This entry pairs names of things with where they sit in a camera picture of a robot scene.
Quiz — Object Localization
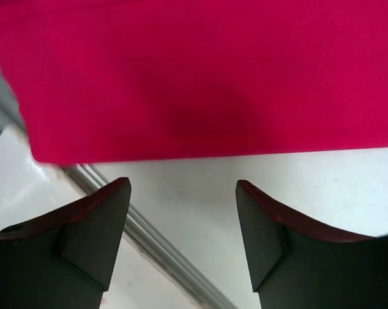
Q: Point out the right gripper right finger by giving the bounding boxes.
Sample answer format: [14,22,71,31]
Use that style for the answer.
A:
[236,180,388,308]

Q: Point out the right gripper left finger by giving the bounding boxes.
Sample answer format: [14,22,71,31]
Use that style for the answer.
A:
[0,177,131,308]

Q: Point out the magenta t shirt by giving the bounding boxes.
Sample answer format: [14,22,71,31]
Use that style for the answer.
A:
[0,1,388,165]

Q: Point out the aluminium frame rail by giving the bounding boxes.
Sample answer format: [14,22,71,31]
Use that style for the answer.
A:
[0,76,236,308]

